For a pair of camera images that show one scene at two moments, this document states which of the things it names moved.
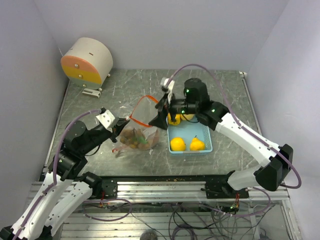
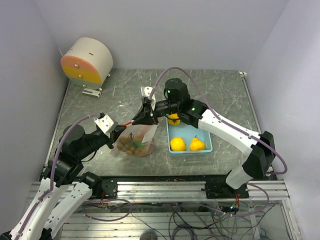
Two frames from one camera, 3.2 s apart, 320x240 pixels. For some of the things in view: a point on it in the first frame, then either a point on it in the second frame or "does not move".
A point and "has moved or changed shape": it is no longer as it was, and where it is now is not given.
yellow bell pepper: (177, 118) does not move
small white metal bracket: (91, 92) does not move
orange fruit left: (177, 144) does not move
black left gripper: (117, 128) → (114, 133)
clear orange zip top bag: (138, 134) has moved or changed shape
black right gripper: (163, 106) → (147, 116)
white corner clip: (242, 74) does not move
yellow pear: (197, 145) does not move
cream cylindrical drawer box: (87, 61) does not move
